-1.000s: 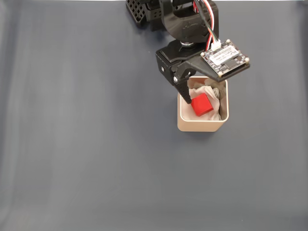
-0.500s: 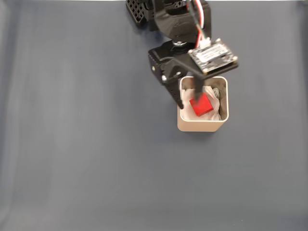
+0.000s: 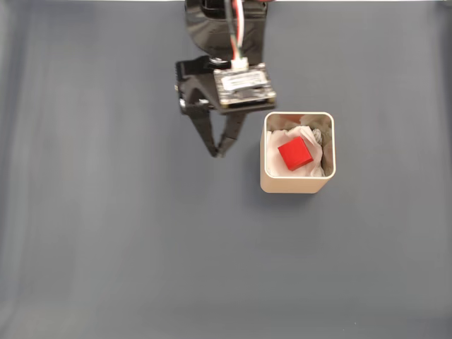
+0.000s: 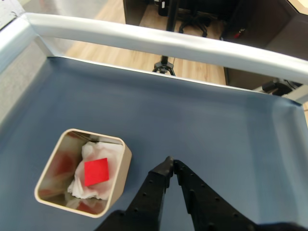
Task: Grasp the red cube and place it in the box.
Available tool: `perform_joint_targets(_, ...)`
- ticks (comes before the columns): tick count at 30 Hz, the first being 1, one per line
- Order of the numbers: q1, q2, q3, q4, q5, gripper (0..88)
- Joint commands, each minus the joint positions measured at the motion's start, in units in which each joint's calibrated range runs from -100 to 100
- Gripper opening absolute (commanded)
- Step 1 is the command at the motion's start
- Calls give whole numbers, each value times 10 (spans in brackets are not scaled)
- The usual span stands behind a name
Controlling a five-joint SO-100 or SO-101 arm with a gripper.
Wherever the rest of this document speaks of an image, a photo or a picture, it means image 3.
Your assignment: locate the gripper camera circuit board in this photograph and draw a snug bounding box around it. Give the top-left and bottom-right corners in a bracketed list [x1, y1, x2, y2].
[213, 62, 277, 111]

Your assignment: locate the white crumpled tissue paper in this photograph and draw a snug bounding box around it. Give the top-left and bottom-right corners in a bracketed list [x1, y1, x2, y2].
[266, 121, 326, 178]

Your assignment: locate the beige square metal box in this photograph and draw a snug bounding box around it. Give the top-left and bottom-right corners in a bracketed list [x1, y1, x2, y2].
[259, 111, 336, 194]

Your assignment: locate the blue table mat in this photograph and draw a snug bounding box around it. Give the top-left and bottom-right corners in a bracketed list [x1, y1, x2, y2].
[0, 1, 452, 339]

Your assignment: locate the red cube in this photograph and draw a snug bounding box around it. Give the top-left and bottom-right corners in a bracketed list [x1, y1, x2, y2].
[277, 136, 314, 171]

